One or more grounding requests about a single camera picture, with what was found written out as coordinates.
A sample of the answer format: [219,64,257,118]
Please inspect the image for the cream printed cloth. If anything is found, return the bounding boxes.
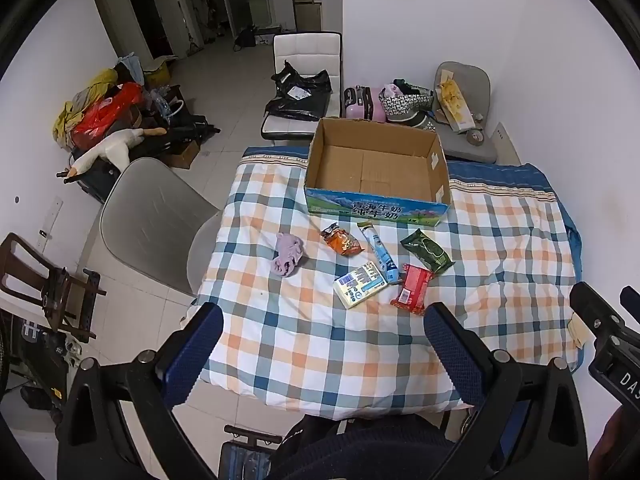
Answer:
[567,312,592,349]

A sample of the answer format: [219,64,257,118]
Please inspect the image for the striped dark bag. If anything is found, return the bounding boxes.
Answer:
[387,110,438,133]

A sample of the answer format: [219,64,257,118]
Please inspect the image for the red plastic bag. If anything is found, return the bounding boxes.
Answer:
[70,82,143,148]

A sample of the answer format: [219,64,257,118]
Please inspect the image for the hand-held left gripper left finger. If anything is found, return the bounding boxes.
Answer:
[57,302,224,480]

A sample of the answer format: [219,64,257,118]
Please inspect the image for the dark wooden chair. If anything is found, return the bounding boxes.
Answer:
[0,232,107,345]

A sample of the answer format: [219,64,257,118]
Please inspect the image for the beige flat board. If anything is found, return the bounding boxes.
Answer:
[492,121,512,162]

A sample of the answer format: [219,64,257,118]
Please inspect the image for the person's dark blue clothing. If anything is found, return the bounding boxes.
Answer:
[267,414,453,480]

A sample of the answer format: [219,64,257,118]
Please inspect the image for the white wall outlet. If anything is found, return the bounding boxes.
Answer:
[39,199,64,246]

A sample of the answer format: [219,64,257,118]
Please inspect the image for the yellow cloth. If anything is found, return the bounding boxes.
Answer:
[54,69,118,142]

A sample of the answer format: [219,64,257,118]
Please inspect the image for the black plastic bag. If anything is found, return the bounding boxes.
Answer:
[264,60,333,122]

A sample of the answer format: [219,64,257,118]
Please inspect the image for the purple cloth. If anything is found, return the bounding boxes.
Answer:
[271,232,305,277]

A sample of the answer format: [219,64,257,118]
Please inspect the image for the pink suitcase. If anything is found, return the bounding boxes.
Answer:
[342,85,388,123]

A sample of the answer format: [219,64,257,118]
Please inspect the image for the grey fabric chair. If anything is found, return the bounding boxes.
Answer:
[430,61,498,163]

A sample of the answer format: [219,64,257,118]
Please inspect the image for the yellow bin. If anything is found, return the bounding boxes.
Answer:
[143,55,178,88]

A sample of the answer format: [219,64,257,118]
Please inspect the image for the blue tube packet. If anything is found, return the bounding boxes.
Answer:
[357,222,401,283]

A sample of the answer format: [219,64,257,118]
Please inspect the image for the yellow printed flat box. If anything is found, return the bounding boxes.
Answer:
[434,71,476,132]

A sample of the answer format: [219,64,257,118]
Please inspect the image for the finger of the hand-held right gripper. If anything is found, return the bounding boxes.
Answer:
[620,286,640,322]
[570,282,627,342]

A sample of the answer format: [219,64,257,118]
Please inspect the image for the person's right hand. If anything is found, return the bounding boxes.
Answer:
[589,409,640,480]

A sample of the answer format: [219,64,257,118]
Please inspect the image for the grey shell chair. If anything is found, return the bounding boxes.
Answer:
[99,157,223,297]

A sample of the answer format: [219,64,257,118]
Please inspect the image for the white cabinet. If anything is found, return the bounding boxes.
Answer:
[320,0,343,33]

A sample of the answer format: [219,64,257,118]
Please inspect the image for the orange snack packet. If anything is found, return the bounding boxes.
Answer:
[320,223,363,256]

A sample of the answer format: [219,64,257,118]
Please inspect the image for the white goose plush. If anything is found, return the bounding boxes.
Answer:
[67,127,166,178]

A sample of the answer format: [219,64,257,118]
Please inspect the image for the black equipment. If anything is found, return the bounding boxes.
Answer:
[0,310,71,413]

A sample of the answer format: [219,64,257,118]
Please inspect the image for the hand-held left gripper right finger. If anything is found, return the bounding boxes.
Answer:
[424,302,589,480]

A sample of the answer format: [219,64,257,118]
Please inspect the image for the red packet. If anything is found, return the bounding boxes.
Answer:
[390,263,433,316]

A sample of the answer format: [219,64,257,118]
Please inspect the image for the light blue cloth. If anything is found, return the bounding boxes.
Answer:
[120,52,146,83]

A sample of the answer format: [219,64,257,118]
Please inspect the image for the green packet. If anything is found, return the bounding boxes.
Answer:
[400,229,455,275]

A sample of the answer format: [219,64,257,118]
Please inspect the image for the white tissue pack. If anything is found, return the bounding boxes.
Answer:
[333,261,388,310]

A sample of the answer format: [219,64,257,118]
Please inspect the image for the black luggage pile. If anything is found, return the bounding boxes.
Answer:
[70,85,221,203]

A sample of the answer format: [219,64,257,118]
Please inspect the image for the patterned tote bag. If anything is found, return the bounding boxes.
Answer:
[378,82,435,122]

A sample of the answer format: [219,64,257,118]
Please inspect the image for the black floor bag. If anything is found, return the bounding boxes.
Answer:
[234,25,258,51]

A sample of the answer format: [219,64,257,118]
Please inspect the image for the plaid blanket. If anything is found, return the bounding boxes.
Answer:
[192,146,586,421]

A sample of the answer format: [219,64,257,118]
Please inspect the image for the white padded chair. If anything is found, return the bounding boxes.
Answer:
[260,31,343,147]

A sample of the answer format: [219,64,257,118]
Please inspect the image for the small brown cardboard box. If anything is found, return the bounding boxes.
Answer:
[167,137,202,170]

